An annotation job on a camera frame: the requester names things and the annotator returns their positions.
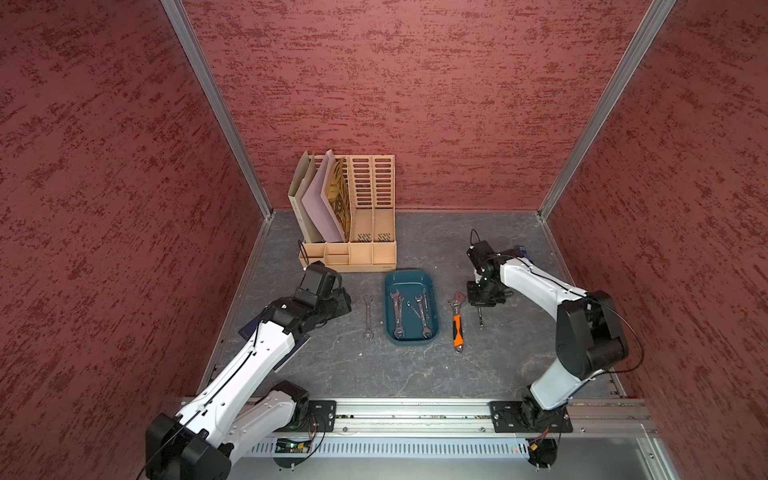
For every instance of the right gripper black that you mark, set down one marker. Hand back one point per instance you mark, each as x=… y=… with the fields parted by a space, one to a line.
x=474 y=300

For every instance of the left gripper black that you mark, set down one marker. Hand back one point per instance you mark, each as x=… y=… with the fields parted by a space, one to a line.
x=342 y=301

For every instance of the orange handled adjustable wrench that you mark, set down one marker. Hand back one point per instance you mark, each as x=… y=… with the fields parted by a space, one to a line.
x=458 y=336

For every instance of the silver end wrench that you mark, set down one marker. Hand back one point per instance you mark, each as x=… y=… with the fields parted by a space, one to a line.
x=368 y=332

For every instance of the teal plastic storage tray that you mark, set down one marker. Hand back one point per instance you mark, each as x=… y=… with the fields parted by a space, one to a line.
x=410 y=283

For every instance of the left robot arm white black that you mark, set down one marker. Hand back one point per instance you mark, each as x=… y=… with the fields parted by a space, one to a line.
x=208 y=435

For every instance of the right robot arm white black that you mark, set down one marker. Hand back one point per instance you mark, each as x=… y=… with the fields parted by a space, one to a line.
x=589 y=333

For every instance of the dark blue notebook yellow label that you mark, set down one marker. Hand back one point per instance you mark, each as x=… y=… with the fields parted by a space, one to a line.
x=247 y=331

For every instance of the pink file folder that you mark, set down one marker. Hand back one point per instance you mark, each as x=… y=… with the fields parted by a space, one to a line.
x=327 y=200

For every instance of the wooden desk file organizer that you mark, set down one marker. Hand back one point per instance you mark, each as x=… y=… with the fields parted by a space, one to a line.
x=372 y=244

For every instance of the beige file folder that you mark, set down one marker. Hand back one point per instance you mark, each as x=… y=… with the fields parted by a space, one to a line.
x=302 y=179

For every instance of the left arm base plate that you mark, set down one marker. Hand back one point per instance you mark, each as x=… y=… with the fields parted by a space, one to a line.
x=311 y=414

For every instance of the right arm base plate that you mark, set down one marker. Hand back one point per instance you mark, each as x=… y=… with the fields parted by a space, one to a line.
x=526 y=417

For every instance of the aluminium front rail frame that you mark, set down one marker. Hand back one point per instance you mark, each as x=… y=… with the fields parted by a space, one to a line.
x=461 y=429

